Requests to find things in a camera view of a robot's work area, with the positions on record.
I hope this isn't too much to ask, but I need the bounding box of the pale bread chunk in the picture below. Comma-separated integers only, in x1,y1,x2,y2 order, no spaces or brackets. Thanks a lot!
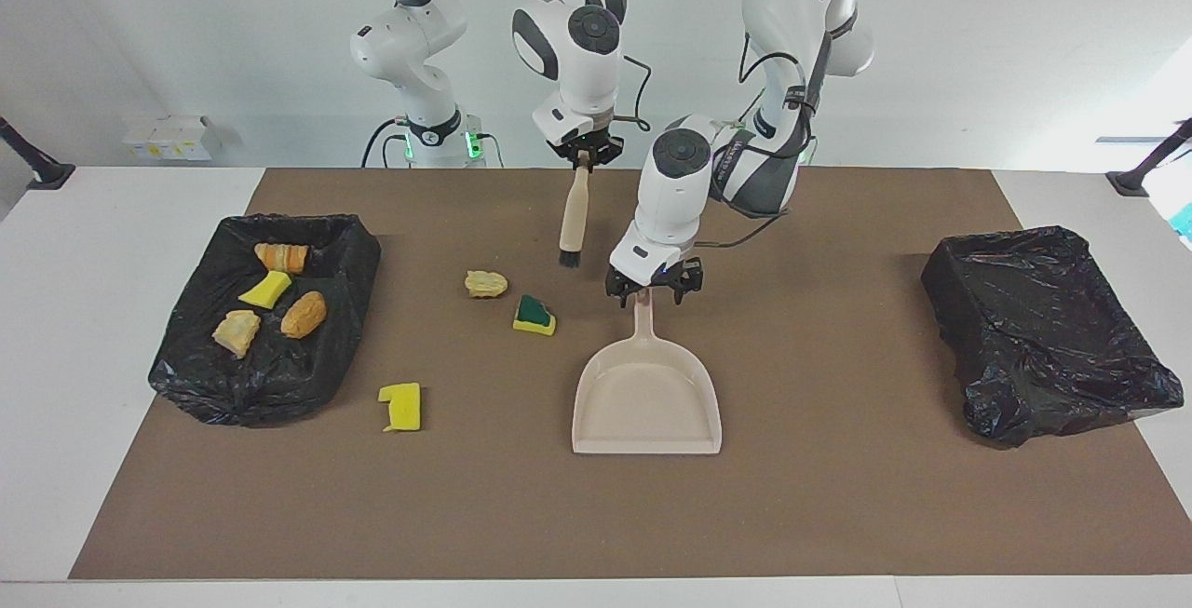
211,309,263,360

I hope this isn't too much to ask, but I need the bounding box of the green and yellow sponge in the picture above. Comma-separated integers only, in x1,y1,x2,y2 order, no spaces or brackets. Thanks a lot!
511,293,559,338

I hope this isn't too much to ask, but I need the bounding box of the yellow sponge piece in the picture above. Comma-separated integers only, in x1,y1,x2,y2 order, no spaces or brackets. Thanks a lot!
237,270,293,311
377,382,423,434

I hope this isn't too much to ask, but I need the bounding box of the brown bread roll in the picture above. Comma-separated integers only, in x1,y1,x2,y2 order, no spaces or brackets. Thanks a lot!
279,290,329,340

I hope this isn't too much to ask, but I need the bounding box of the wooden handle brush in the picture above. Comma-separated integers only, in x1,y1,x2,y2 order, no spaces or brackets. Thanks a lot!
557,150,594,270

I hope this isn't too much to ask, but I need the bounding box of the black cable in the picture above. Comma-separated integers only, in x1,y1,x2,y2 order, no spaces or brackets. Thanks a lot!
694,206,794,251
615,53,654,134
360,118,412,169

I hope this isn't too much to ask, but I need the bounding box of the white box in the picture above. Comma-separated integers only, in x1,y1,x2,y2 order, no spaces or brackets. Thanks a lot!
121,115,225,161

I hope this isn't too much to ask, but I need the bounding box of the striped bread piece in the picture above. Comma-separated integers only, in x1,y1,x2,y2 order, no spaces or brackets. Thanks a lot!
253,242,310,275

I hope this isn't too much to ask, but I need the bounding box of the black stand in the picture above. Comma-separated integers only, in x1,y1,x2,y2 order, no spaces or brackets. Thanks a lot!
1105,118,1192,198
0,115,76,191

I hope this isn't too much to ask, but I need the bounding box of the bin with black bag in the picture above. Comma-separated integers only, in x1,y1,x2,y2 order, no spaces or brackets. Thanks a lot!
147,212,384,428
921,225,1185,449

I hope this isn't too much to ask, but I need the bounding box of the beige plastic dustpan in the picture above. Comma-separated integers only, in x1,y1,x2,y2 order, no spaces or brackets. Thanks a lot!
571,291,724,456

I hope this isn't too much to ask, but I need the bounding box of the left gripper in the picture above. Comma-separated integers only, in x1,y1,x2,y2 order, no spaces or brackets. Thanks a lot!
605,258,705,310

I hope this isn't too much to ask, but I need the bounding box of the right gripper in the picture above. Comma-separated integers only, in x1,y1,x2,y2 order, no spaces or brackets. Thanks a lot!
550,128,624,168

